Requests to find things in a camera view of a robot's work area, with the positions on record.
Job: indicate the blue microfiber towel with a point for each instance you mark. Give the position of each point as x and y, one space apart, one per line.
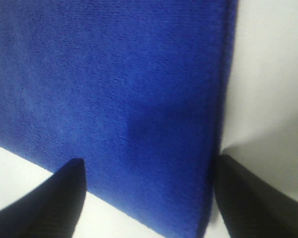
135 87

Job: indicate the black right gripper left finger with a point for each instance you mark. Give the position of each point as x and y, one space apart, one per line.
51 210

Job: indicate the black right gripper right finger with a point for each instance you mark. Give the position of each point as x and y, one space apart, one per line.
250 207

